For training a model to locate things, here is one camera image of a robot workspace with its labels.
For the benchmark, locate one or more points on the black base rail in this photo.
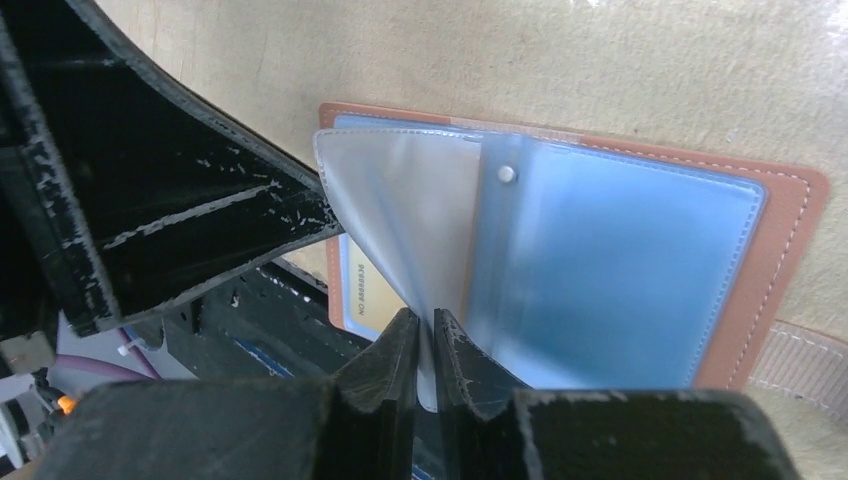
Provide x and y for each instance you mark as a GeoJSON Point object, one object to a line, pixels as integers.
{"type": "Point", "coordinates": [270, 321]}

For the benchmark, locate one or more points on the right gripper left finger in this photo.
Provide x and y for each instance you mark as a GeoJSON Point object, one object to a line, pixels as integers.
{"type": "Point", "coordinates": [357, 423]}

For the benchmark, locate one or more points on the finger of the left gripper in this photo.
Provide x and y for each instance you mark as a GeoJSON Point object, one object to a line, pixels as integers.
{"type": "Point", "coordinates": [124, 195]}

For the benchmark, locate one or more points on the pink leather card holder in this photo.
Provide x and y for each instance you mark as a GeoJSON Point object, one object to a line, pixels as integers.
{"type": "Point", "coordinates": [578, 261]}

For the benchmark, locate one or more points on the gold card in sleeve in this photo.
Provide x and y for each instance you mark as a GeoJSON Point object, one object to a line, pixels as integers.
{"type": "Point", "coordinates": [368, 301]}

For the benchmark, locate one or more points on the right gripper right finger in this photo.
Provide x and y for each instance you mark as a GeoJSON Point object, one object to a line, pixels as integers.
{"type": "Point", "coordinates": [496, 427]}

